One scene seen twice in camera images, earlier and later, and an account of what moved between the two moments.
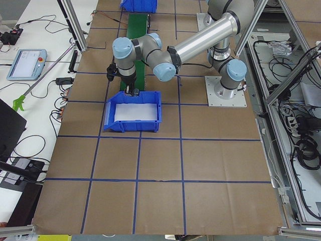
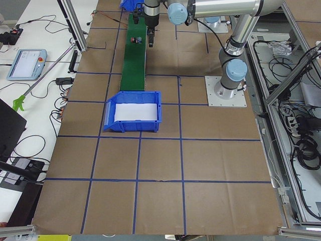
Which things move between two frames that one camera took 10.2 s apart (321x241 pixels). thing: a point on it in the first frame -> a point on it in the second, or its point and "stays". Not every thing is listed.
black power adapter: x=64 y=81 stays
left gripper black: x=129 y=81 -> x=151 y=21
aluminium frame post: x=68 y=11 stays
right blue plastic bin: x=141 y=6 stays
